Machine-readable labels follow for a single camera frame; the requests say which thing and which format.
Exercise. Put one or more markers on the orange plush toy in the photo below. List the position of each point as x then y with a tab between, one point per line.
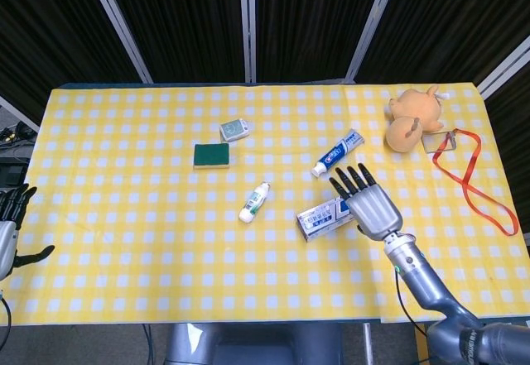
410	112

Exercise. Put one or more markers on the metal table leg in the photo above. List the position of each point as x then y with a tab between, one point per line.
367	344

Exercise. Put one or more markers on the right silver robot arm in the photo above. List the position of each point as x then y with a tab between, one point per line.
430	290

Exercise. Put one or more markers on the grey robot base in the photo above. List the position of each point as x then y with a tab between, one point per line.
252	346

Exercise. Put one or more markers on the silver blue toothpaste box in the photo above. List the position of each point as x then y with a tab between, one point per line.
323	220

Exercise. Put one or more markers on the black device on floor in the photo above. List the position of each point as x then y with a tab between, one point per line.
11	173

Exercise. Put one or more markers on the yellow white checked tablecloth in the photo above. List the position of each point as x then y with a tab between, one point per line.
165	236

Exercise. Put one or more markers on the clear badge holder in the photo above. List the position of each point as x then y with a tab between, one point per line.
439	141

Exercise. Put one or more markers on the white blue toothpaste tube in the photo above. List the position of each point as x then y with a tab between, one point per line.
337	153

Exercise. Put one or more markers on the small card pack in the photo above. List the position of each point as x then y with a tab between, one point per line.
233	130

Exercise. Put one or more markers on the white plastic bottle green label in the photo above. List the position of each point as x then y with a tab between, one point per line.
253	204

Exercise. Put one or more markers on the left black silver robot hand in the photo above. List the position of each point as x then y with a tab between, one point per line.
6	236

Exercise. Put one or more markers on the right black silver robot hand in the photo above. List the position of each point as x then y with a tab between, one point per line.
372	209

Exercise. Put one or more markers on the green yellow sponge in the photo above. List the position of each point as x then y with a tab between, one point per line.
211	155

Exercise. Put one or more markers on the black folding screen panel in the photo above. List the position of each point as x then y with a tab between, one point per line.
314	21
49	30
447	21
515	133
182	21

